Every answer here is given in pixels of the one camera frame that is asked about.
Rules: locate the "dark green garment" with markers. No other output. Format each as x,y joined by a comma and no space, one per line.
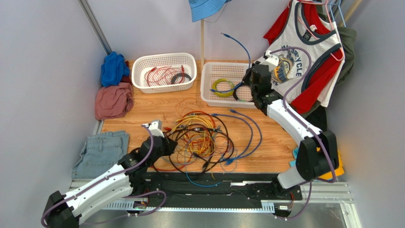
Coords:
327,70

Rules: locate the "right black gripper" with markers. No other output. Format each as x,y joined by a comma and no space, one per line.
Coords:
249,79

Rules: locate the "red shirt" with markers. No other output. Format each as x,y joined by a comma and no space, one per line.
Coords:
313,91

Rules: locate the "white plastic basket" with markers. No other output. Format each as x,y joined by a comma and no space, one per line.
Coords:
164,73
218,78

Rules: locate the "right white plastic basket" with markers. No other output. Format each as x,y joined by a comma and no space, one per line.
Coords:
218,78

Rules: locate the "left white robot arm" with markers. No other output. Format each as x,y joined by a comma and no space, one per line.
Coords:
123,180

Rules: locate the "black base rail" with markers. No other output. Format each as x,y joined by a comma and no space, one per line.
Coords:
234,192

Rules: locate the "left white plastic basket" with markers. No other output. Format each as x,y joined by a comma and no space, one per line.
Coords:
164,73

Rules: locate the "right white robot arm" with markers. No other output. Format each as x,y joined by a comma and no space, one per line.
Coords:
318,152

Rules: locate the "black cloth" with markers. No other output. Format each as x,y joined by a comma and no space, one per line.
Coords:
317,116

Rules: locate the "blue cloth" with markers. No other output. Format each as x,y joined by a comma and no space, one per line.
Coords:
113,69

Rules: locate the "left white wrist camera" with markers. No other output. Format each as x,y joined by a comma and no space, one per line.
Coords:
155,127

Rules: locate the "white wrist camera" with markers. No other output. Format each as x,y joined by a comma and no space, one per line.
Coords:
271,60
155,127

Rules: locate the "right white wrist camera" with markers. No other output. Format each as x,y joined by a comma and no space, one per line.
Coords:
271,60

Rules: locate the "aluminium frame post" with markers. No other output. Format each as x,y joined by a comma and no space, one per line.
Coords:
86,8

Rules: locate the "yellow cloth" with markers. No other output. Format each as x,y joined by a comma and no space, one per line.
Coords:
338,171

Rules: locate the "light blue jeans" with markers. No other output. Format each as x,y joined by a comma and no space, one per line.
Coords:
100,153

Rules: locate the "blue bucket hat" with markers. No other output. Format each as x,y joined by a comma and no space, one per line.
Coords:
201,9

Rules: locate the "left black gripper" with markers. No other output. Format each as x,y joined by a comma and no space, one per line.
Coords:
170,145

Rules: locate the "pink cloth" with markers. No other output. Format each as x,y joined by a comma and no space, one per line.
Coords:
113,101

